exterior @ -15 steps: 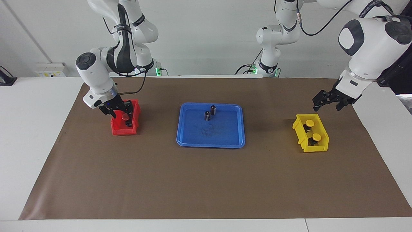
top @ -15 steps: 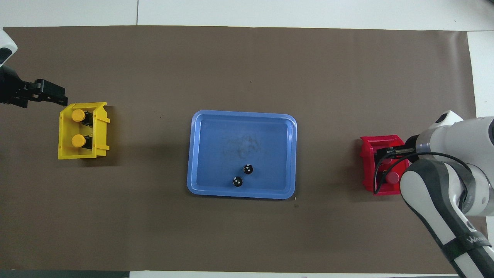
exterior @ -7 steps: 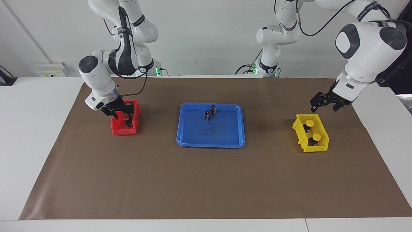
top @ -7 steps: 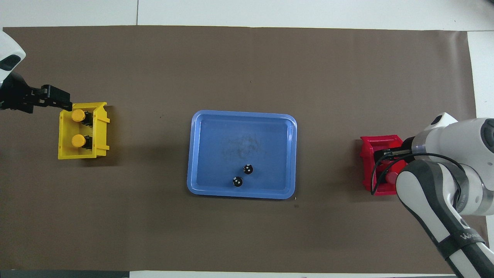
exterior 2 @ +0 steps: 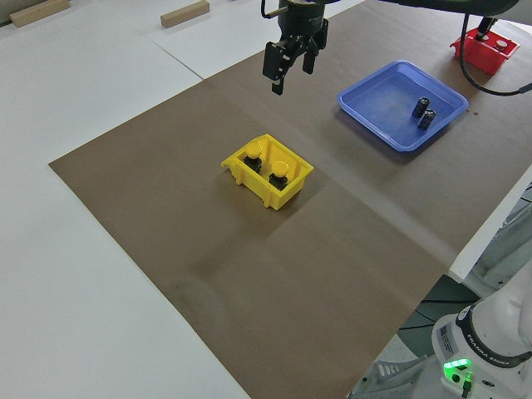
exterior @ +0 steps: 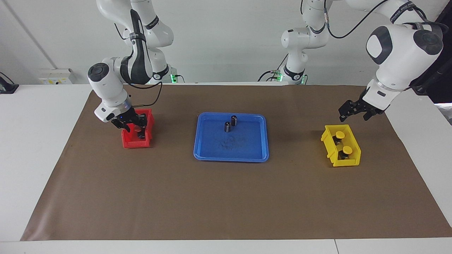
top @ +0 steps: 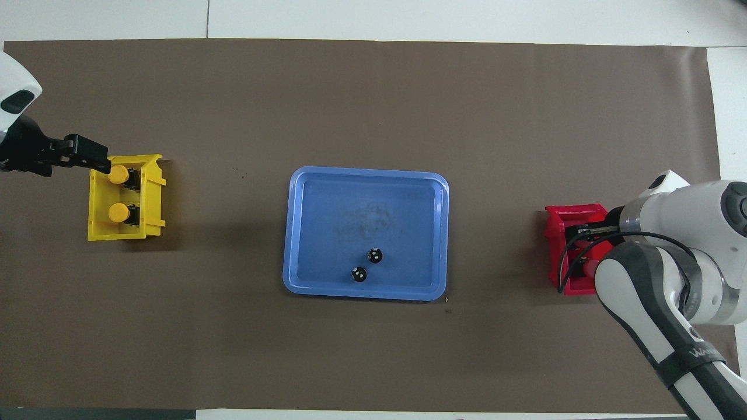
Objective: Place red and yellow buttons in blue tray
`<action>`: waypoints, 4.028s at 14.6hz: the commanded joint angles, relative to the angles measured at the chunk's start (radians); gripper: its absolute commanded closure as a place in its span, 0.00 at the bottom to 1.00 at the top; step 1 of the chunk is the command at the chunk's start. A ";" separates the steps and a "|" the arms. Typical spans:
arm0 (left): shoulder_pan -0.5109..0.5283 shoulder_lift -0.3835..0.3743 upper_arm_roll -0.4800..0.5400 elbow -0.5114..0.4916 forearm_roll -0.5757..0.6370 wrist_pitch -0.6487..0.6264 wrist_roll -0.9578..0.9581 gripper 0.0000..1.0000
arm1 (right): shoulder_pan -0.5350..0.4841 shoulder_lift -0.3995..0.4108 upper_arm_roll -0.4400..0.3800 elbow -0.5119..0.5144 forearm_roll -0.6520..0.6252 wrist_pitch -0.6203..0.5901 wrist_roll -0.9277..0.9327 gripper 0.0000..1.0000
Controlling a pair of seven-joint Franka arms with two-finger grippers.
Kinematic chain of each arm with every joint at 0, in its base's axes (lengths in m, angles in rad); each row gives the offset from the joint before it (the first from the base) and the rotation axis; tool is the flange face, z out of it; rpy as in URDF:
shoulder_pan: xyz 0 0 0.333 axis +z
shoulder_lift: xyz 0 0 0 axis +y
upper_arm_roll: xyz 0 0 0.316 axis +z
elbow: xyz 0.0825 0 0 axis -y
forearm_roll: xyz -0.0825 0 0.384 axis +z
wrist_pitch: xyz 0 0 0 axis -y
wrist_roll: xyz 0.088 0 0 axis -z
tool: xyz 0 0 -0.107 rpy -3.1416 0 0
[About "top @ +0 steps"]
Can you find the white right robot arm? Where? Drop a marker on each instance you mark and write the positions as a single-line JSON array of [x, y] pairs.
[[688, 256]]

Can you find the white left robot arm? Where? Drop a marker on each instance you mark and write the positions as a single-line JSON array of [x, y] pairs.
[[14, 81]]

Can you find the brown paper mat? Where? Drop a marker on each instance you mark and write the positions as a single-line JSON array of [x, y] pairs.
[[373, 105]]

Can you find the blue plastic tray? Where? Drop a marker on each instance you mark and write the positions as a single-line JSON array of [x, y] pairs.
[[362, 204]]

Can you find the yellow push button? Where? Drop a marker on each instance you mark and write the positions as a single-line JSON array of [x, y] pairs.
[[118, 213], [119, 174]]

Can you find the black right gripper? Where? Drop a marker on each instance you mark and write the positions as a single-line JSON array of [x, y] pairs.
[[601, 226]]

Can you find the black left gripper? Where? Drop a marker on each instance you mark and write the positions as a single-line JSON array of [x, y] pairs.
[[26, 151]]

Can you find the red plastic bin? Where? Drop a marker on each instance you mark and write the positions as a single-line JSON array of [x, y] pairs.
[[554, 227]]

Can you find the black cylinder component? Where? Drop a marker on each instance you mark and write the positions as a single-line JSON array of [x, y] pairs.
[[359, 274], [376, 255]]

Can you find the yellow plastic bin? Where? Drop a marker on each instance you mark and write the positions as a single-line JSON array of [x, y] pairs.
[[102, 233]]

